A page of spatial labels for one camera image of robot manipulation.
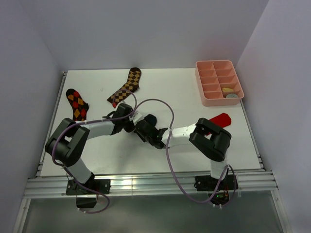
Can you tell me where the dark navy ankle sock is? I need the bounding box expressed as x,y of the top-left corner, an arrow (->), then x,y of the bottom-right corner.
144,114 -> 157,126

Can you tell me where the yellow ankle sock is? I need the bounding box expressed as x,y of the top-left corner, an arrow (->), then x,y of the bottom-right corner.
222,87 -> 234,92

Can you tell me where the grey ankle sock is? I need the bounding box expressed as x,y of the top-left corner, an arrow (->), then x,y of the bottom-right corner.
225,93 -> 239,99

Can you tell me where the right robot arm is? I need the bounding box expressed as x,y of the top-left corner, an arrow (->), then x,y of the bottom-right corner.
134,118 -> 232,189

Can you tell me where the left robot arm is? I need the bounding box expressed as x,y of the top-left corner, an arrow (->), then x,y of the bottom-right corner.
45,103 -> 134,194

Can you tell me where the brown tan argyle sock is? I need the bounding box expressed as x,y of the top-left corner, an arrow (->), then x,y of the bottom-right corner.
107,67 -> 141,107

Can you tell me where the red orange argyle sock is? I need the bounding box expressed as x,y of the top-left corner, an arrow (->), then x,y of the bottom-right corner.
66,88 -> 89,121

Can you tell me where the red santa sock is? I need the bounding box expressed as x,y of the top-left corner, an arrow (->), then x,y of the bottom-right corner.
209,113 -> 232,128

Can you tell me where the pink compartment tray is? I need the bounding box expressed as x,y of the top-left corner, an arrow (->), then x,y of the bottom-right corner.
195,60 -> 244,107

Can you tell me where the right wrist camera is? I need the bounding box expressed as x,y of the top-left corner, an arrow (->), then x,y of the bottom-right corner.
129,111 -> 144,125

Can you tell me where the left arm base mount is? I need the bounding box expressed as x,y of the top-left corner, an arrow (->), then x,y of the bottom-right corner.
66,178 -> 111,209

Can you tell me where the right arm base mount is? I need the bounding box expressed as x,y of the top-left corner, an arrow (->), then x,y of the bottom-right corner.
194,174 -> 239,207

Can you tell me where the aluminium frame rail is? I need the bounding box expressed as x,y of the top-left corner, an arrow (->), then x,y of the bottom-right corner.
23,170 -> 278,199

